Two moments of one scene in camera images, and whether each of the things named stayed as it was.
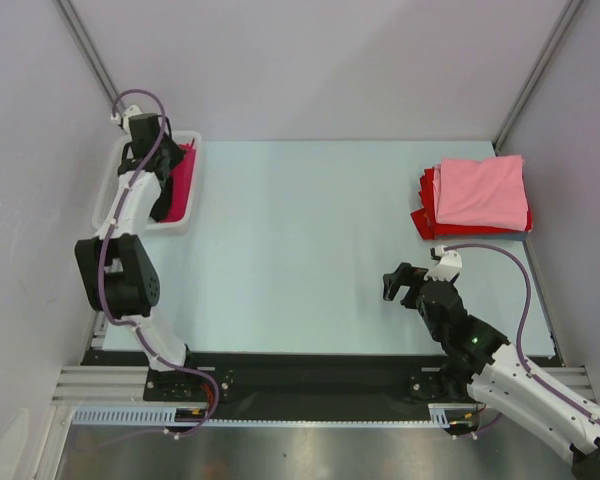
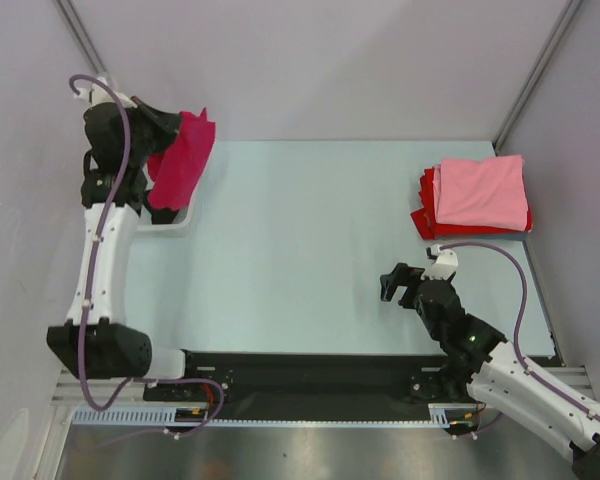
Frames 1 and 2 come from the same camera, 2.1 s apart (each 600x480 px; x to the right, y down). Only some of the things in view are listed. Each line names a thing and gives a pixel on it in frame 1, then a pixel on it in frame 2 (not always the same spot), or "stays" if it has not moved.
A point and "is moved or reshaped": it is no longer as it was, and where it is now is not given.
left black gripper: [178, 153] → [166, 123]
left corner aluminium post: [72, 18] stays
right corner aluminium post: [569, 11] stays
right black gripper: [411, 286] stays
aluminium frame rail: [121, 384] stays
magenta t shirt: [180, 187] is moved or reshaped
